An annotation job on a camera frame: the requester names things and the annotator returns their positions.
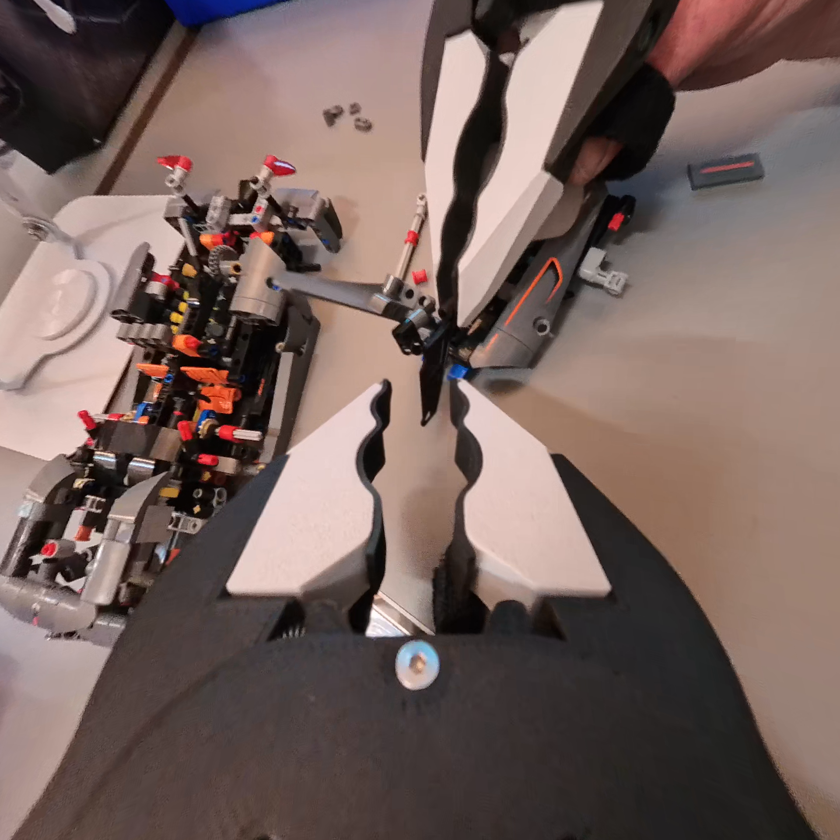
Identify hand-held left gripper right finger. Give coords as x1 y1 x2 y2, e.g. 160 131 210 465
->
451 379 614 608

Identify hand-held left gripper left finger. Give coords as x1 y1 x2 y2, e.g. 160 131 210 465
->
225 379 393 601

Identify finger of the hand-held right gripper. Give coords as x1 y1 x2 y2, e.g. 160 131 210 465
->
424 29 490 317
456 3 641 328

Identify small black lego panel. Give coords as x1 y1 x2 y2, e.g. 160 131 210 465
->
419 320 455 426

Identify grey lego assembly orange stripe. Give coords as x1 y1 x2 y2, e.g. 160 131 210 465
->
266 190 637 388

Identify lego car chassis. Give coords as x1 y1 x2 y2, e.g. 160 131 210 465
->
0 154 343 647

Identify person's right forearm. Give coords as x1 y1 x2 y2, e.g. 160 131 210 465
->
761 0 840 74

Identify grey lego axle red bushes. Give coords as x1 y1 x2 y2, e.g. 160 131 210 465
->
395 193 429 290

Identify black lego tile red stripe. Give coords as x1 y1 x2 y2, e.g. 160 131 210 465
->
688 153 767 191

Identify light grey lego connector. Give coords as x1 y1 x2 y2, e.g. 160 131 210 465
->
579 248 629 294

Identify dark lego box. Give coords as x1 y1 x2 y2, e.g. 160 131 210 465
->
0 0 178 175

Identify person's right hand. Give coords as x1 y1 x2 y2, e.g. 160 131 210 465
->
658 0 762 91

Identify blue plastic bin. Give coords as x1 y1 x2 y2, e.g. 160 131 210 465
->
164 0 263 27

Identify white stand base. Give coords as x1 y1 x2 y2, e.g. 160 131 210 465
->
0 190 188 395

